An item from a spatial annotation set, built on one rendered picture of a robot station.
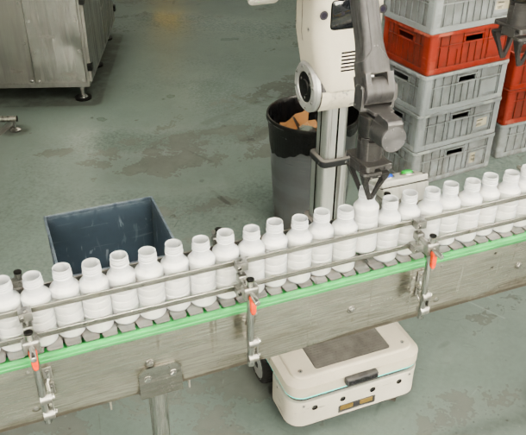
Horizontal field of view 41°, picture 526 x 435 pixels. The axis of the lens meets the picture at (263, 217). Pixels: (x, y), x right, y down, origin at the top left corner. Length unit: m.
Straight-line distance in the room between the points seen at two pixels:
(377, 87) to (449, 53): 2.40
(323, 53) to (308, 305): 0.79
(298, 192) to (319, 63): 1.35
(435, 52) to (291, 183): 1.05
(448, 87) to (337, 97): 1.86
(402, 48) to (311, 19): 1.92
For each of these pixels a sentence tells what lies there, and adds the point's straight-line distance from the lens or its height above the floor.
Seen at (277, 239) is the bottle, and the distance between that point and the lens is 1.56.
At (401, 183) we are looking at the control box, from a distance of 1.85.
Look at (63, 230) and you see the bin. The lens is 2.09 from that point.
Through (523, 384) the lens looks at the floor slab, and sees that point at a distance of 2.99.
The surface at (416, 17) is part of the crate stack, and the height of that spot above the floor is 0.94.
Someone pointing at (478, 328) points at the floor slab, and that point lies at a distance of 3.18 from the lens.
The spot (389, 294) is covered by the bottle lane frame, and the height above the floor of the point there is 0.92.
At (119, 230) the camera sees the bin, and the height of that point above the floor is 0.85.
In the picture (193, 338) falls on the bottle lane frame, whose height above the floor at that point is 0.94.
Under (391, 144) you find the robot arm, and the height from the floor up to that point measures 1.35.
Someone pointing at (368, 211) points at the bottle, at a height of 1.15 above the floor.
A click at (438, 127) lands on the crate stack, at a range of 4.06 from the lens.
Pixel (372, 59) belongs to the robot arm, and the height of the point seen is 1.50.
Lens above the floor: 2.01
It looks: 32 degrees down
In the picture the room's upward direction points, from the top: straight up
